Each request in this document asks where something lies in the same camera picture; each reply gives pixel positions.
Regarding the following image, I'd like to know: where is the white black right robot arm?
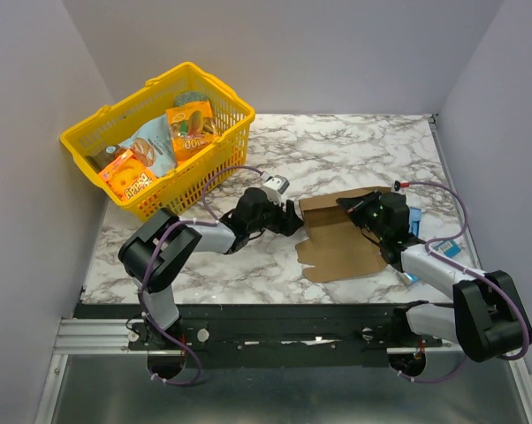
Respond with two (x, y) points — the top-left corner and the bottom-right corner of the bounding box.
(337, 190), (532, 362)

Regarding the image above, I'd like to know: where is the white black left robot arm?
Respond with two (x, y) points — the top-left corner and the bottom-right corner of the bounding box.
(118, 188), (303, 349)

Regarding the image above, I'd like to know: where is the light blue cassava chips bag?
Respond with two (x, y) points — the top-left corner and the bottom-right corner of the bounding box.
(88, 115), (179, 178)

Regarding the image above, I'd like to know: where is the yellow plastic shopping basket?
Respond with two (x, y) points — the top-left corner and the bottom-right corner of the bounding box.
(60, 62), (255, 222)

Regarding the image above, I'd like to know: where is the brown cardboard box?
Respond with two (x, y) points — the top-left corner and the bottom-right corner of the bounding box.
(295, 186), (386, 283)

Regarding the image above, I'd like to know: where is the light blue long box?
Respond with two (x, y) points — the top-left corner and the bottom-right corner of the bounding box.
(409, 207), (422, 237)

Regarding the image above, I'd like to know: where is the orange scrub daddy sponge box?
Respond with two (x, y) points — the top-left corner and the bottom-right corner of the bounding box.
(98, 149), (157, 201)

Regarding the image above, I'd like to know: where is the aluminium extrusion frame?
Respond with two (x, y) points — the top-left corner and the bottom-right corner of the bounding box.
(34, 319), (129, 423)

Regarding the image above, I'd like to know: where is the green netted melon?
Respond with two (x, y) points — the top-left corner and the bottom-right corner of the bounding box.
(173, 90), (209, 107)

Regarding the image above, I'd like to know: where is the teal small box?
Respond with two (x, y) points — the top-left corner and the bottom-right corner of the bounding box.
(429, 238), (461, 258)

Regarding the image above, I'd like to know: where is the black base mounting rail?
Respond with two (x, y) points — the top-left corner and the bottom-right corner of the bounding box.
(74, 303), (442, 377)

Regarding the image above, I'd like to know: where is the small blue white packet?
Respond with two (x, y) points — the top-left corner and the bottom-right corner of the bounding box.
(400, 273), (419, 285)

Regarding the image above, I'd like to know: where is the orange mango gummy bag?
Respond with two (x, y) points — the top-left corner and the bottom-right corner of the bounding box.
(165, 101), (218, 165)

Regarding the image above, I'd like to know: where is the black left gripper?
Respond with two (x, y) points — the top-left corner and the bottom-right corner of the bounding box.
(247, 193), (304, 238)

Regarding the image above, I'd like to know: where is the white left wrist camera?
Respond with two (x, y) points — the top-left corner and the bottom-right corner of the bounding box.
(262, 175), (290, 202)

